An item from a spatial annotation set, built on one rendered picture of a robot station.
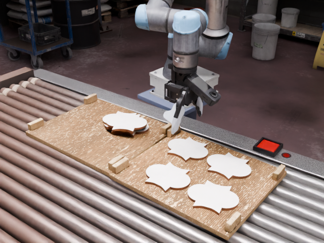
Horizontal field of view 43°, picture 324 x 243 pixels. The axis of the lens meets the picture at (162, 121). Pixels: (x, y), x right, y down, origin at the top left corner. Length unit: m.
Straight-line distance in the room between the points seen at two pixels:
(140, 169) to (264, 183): 0.37
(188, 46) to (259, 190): 0.45
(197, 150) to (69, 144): 0.43
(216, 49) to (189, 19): 0.57
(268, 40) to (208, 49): 3.20
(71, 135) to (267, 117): 2.43
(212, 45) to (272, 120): 1.99
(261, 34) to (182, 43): 3.71
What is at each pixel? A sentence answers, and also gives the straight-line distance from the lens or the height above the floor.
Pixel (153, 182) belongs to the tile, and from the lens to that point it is 1.19.
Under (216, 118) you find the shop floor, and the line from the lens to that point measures 3.54.
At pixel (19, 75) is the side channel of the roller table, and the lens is 1.99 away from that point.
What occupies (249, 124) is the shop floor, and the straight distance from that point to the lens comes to 3.49.
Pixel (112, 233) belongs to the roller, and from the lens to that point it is 1.10.
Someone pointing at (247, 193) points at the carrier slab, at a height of 0.94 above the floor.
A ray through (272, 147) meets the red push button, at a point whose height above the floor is 0.93.
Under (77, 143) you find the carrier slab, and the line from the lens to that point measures 1.41.
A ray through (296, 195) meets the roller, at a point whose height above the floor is 0.92.
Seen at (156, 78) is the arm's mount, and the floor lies 0.95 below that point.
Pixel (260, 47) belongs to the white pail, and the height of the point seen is 0.16.
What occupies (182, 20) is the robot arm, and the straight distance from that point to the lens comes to 1.15.
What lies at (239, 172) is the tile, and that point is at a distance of 1.25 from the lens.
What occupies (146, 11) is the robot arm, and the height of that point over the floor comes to 1.36.
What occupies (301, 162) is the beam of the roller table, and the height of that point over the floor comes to 0.91.
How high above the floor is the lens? 1.66
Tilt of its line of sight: 29 degrees down
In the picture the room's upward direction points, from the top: straight up
